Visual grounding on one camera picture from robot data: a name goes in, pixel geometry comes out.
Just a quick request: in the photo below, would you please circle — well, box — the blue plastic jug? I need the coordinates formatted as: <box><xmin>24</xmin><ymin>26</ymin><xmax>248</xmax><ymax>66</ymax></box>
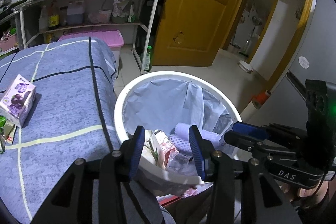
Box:
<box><xmin>67</xmin><ymin>1</ymin><xmax>85</xmax><ymax>26</ymax></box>

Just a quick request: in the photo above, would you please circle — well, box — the pink lid storage box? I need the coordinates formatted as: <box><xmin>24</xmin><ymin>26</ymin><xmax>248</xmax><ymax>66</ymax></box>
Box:
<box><xmin>58</xmin><ymin>29</ymin><xmax>125</xmax><ymax>75</ymax></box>

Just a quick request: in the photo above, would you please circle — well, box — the white metal shelf rack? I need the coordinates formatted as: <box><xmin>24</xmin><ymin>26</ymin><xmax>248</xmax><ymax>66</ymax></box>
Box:
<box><xmin>11</xmin><ymin>0</ymin><xmax>174</xmax><ymax>75</ymax></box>

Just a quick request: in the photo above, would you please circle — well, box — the blue checked tablecloth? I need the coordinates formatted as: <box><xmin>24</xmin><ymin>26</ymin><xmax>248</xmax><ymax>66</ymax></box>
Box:
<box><xmin>0</xmin><ymin>36</ymin><xmax>174</xmax><ymax>224</ymax></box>

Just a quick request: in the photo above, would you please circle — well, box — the white round trash bin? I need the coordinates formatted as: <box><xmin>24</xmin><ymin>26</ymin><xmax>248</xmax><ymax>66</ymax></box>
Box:
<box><xmin>114</xmin><ymin>71</ymin><xmax>241</xmax><ymax>142</ymax></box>

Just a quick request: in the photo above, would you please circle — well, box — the pink plastic basket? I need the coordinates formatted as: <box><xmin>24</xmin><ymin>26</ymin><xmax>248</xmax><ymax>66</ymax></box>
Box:
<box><xmin>0</xmin><ymin>34</ymin><xmax>18</xmax><ymax>52</ymax></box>

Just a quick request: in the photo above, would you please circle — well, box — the translucent trash bag liner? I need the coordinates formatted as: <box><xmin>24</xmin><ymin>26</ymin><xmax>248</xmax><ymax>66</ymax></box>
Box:
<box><xmin>122</xmin><ymin>78</ymin><xmax>234</xmax><ymax>197</ymax></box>

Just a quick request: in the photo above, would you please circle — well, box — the green pea snack bag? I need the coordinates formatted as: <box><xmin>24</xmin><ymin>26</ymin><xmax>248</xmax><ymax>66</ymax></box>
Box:
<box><xmin>0</xmin><ymin>116</ymin><xmax>6</xmax><ymax>153</ymax></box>

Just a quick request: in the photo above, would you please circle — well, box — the white floor bowl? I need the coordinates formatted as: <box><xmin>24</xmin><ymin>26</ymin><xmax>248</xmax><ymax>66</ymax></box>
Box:
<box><xmin>238</xmin><ymin>60</ymin><xmax>253</xmax><ymax>74</ymax></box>

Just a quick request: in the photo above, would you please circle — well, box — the purple grape milk carton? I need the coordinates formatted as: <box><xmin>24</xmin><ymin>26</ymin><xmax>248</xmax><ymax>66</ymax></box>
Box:
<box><xmin>1</xmin><ymin>75</ymin><xmax>36</xmax><ymax>128</ymax></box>

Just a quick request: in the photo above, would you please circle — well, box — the green glass bottle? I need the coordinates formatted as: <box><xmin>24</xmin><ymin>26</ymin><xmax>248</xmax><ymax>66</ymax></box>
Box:
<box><xmin>143</xmin><ymin>46</ymin><xmax>152</xmax><ymax>72</ymax></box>

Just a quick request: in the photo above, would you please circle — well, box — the clear plastic cup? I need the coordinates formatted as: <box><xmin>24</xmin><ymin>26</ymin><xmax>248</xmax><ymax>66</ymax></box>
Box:
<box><xmin>166</xmin><ymin>153</ymin><xmax>193</xmax><ymax>172</ymax></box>

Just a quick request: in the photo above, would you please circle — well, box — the yellow wooden door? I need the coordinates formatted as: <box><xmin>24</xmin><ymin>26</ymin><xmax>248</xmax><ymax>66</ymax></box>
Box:
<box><xmin>152</xmin><ymin>0</ymin><xmax>239</xmax><ymax>67</ymax></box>

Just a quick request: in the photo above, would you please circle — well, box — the person right hand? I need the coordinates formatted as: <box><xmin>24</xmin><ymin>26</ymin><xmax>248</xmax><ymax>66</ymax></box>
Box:
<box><xmin>281</xmin><ymin>181</ymin><xmax>329</xmax><ymax>208</ymax></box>

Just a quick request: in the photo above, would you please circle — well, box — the white paper bag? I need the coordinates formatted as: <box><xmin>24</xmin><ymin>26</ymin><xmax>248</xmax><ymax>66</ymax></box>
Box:
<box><xmin>142</xmin><ymin>130</ymin><xmax>166</xmax><ymax>169</ymax></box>

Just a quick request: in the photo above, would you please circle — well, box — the pale green small packet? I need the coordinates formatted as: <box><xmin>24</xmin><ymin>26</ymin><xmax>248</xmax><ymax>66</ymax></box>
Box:
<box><xmin>3</xmin><ymin>121</ymin><xmax>17</xmax><ymax>144</ymax></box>

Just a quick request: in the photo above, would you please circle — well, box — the red strawberry milk carton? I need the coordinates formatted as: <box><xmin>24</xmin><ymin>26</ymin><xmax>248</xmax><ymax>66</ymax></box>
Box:
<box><xmin>154</xmin><ymin>130</ymin><xmax>179</xmax><ymax>169</ymax></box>

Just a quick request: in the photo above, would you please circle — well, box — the brown cooking oil bottle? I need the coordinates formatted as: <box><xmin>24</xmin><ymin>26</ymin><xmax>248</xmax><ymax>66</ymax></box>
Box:
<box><xmin>48</xmin><ymin>0</ymin><xmax>60</xmax><ymax>30</ymax></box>

